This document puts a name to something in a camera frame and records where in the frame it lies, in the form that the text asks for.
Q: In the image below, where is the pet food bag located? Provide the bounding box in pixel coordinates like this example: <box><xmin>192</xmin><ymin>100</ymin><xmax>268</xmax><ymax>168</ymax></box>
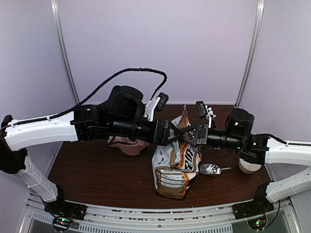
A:
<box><xmin>151</xmin><ymin>104</ymin><xmax>203</xmax><ymax>200</ymax></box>

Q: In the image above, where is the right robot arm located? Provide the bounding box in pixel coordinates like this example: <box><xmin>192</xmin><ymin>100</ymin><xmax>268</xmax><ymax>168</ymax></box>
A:
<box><xmin>175</xmin><ymin>108</ymin><xmax>311</xmax><ymax>215</ymax></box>

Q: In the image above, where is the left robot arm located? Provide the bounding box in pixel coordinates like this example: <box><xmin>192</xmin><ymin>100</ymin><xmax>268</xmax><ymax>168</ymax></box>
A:
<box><xmin>0</xmin><ymin>85</ymin><xmax>193</xmax><ymax>216</ymax></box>

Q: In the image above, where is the pink double pet feeder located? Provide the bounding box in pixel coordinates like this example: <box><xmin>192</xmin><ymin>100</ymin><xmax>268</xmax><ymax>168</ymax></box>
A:
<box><xmin>107</xmin><ymin>136</ymin><xmax>150</xmax><ymax>156</ymax></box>

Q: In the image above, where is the metal scoop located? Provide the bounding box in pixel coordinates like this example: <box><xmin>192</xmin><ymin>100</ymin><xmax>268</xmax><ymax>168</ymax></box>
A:
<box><xmin>199</xmin><ymin>164</ymin><xmax>231</xmax><ymax>176</ymax></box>

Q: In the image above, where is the beige ceramic bowl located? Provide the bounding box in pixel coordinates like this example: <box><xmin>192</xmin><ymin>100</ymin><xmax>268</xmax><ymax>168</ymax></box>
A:
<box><xmin>239</xmin><ymin>158</ymin><xmax>261</xmax><ymax>174</ymax></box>

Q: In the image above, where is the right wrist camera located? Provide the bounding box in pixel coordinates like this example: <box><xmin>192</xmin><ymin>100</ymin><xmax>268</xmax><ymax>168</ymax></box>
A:
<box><xmin>196</xmin><ymin>101</ymin><xmax>207</xmax><ymax>119</ymax></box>

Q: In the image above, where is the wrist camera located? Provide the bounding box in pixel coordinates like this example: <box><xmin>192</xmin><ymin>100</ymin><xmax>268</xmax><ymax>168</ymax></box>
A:
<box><xmin>196</xmin><ymin>101</ymin><xmax>207</xmax><ymax>119</ymax></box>
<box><xmin>156</xmin><ymin>92</ymin><xmax>169</xmax><ymax>112</ymax></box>

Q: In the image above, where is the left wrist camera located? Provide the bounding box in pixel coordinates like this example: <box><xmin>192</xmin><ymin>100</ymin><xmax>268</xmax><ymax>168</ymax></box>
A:
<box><xmin>156</xmin><ymin>92</ymin><xmax>169</xmax><ymax>112</ymax></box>

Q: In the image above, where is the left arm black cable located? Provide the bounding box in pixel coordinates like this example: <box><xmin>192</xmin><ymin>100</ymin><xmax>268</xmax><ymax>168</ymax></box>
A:
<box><xmin>0</xmin><ymin>67</ymin><xmax>168</xmax><ymax>129</ymax></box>

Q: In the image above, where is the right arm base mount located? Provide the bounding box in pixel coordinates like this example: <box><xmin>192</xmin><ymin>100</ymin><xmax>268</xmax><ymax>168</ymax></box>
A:
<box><xmin>232</xmin><ymin>183</ymin><xmax>274</xmax><ymax>231</ymax></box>

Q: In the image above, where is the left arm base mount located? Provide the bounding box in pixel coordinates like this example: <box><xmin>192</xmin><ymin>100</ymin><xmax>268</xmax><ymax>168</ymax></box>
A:
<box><xmin>41</xmin><ymin>185</ymin><xmax>87</xmax><ymax>233</ymax></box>

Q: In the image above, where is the right aluminium frame post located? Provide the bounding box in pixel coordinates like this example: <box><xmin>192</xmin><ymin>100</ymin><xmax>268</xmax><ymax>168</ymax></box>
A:
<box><xmin>235</xmin><ymin>0</ymin><xmax>265</xmax><ymax>107</ymax></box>

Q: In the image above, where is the aluminium frame post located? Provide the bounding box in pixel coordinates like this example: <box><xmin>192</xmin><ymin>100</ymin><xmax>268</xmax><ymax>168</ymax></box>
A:
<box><xmin>235</xmin><ymin>0</ymin><xmax>265</xmax><ymax>107</ymax></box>
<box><xmin>51</xmin><ymin>0</ymin><xmax>80</xmax><ymax>104</ymax></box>

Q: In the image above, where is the left aluminium frame post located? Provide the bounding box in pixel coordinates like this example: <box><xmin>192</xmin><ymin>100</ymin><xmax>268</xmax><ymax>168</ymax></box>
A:
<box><xmin>51</xmin><ymin>0</ymin><xmax>80</xmax><ymax>104</ymax></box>

